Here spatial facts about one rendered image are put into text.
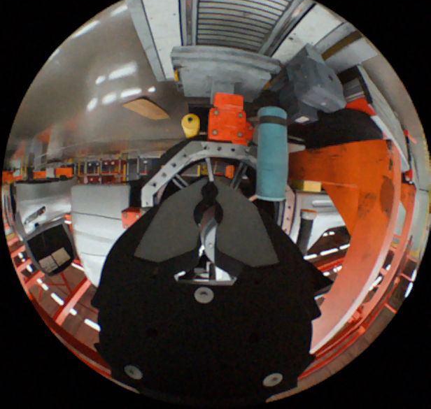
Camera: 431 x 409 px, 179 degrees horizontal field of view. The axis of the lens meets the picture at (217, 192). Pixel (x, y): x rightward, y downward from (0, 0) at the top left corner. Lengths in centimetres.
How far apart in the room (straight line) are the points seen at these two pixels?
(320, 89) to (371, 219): 42
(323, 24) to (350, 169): 59
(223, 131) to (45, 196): 247
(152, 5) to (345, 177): 94
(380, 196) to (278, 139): 38
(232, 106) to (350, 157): 46
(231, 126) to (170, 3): 57
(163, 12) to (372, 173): 89
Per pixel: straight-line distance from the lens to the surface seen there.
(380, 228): 54
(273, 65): 78
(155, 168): 59
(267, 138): 42
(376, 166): 55
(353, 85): 81
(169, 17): 70
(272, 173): 40
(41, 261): 351
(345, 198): 64
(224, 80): 76
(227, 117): 52
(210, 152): 49
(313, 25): 72
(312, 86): 52
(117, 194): 75
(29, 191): 257
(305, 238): 38
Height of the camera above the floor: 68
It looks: 7 degrees up
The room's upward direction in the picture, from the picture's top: 177 degrees counter-clockwise
